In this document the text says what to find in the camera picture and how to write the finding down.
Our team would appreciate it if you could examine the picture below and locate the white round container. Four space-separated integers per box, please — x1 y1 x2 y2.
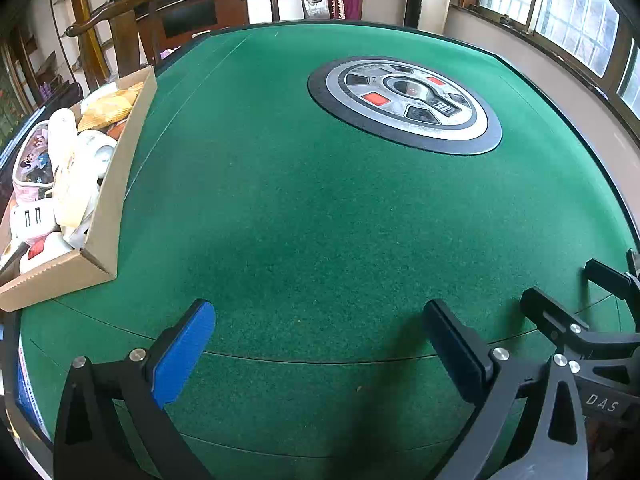
75 130 118 178

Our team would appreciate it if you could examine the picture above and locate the cardboard box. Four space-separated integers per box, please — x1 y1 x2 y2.
0 65 158 313

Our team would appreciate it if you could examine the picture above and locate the white bottle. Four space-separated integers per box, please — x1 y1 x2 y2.
47 107 79 173

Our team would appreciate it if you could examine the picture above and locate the cream white packet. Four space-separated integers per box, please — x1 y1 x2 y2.
52 160 101 228

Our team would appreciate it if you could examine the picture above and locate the wooden chair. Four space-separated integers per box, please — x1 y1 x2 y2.
65 0 166 93

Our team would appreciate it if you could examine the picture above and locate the cartoon print transparent pouch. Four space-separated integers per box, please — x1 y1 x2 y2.
11 122 56 206

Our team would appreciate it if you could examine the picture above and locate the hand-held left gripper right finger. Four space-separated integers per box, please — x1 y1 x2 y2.
422 299 590 480

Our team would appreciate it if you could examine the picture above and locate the white device red button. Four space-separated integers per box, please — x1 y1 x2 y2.
19 232 75 275

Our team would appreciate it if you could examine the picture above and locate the dark side table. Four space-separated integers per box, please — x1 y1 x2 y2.
0 80 85 161

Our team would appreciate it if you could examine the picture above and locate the window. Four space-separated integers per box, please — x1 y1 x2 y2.
450 0 640 108

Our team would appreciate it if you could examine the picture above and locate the round table control panel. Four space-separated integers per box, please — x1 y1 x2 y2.
307 55 503 157

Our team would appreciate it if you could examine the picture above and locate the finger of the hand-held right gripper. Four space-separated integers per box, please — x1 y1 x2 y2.
520 287 640 361
584 257 640 303

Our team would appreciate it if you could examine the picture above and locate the white power adapter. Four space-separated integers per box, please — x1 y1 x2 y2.
9 199 57 242

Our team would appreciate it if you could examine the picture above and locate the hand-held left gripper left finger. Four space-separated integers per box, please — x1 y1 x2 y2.
52 299 217 480

